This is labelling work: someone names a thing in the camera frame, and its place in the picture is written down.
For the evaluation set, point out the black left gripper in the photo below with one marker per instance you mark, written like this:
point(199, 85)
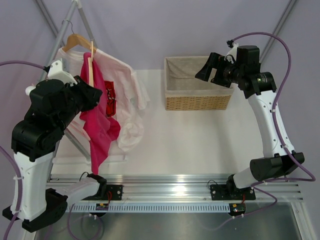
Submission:
point(91, 95)

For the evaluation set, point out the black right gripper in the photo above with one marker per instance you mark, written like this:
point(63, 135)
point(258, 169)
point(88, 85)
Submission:
point(215, 61)

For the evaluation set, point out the red t shirt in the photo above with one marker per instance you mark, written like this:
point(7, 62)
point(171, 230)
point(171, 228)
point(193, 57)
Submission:
point(101, 129)

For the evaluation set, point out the light wooden hanger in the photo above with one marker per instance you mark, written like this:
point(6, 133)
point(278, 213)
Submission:
point(90, 65)

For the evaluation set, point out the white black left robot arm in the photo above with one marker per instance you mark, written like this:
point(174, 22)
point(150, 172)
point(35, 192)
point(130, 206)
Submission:
point(54, 105)

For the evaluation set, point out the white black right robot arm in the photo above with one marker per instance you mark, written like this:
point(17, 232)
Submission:
point(241, 66)

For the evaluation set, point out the white printed t shirt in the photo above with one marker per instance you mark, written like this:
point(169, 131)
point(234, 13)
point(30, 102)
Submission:
point(126, 94)

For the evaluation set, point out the brown wooden hanger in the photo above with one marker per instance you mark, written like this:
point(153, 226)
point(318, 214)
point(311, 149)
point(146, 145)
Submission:
point(74, 40)

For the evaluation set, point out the wicker basket with liner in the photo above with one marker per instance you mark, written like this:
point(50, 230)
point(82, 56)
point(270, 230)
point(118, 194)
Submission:
point(184, 92)

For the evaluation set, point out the metal clothes rack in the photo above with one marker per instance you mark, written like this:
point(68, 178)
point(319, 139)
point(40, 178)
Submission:
point(59, 34)

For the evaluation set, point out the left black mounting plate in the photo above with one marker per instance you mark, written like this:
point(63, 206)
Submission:
point(112, 192)

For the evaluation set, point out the black mounting plate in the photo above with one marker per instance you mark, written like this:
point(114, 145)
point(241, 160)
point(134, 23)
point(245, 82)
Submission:
point(220, 192)
point(112, 192)

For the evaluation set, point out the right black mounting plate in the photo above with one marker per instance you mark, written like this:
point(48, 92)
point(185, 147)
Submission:
point(220, 192)

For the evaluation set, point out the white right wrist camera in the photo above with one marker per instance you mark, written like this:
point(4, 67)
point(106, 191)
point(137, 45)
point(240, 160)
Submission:
point(231, 56)

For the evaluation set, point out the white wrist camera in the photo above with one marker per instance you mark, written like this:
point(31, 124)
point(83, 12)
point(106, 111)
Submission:
point(231, 56)
point(59, 70)

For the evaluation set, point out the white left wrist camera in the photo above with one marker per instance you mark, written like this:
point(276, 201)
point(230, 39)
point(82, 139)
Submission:
point(59, 70)

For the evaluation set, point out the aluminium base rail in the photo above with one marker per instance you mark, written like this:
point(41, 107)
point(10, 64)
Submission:
point(180, 187)

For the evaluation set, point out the white slotted cable duct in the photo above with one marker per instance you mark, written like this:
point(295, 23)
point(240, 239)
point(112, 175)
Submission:
point(90, 207)

